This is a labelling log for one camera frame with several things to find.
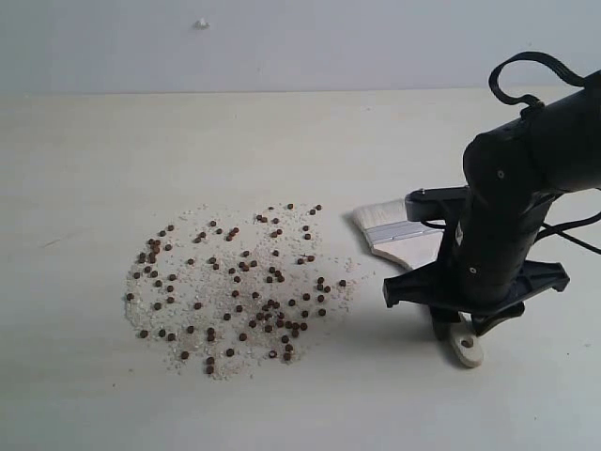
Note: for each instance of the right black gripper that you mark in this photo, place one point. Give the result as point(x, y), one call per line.
point(481, 266)

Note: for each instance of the white wooden paint brush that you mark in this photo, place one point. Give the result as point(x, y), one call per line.
point(390, 235)

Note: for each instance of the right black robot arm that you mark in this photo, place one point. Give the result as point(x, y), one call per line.
point(514, 174)

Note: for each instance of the pile of white grains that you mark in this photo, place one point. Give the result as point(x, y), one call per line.
point(197, 291)

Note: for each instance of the scattered brown pellets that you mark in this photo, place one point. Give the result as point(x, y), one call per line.
point(263, 310)

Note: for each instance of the white wall hook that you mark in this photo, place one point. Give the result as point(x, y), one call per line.
point(201, 24)

